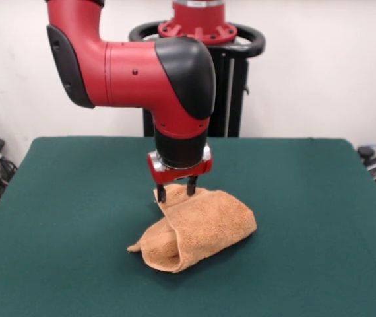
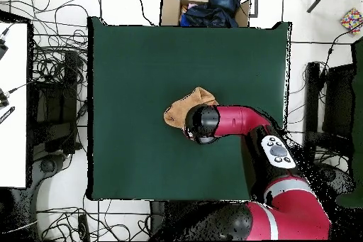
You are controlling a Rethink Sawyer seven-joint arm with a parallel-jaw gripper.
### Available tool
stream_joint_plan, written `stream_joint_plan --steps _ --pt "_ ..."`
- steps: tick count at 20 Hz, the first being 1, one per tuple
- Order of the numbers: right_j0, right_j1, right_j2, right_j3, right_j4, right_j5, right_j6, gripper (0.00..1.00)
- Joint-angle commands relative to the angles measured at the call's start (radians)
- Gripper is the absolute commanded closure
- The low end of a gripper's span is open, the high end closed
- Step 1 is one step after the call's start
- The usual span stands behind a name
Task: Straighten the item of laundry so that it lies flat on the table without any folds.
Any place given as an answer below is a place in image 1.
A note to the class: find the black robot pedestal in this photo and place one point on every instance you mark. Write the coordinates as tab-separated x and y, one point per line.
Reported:
237	82

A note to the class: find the dark green table cloth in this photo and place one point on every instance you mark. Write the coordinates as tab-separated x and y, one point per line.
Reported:
59	231

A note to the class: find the tan terry towel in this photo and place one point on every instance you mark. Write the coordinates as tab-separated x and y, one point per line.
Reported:
214	224

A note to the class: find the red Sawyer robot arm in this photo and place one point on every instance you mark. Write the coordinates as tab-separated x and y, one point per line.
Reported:
125	76

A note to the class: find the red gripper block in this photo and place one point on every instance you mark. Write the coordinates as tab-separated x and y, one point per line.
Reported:
178	174

